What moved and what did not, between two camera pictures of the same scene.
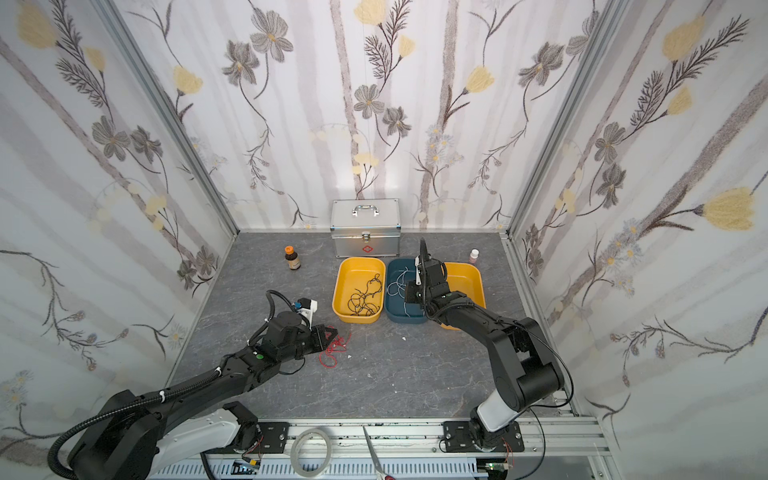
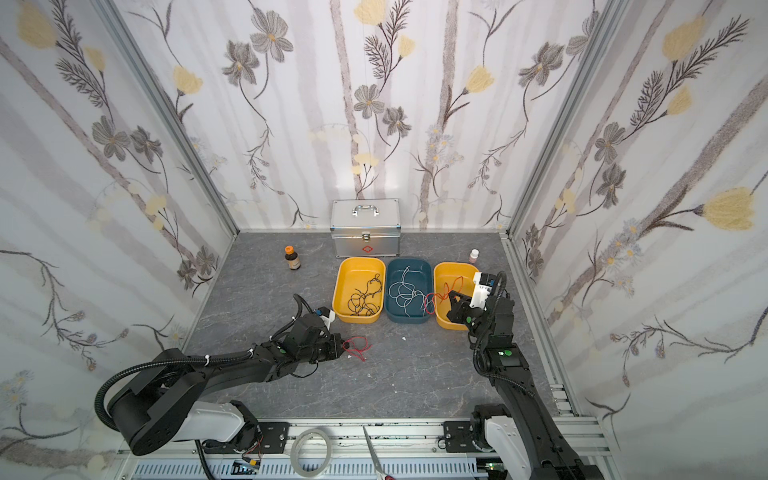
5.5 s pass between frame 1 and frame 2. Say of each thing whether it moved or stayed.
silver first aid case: stayed
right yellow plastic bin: stayed
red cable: moved
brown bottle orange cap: stayed
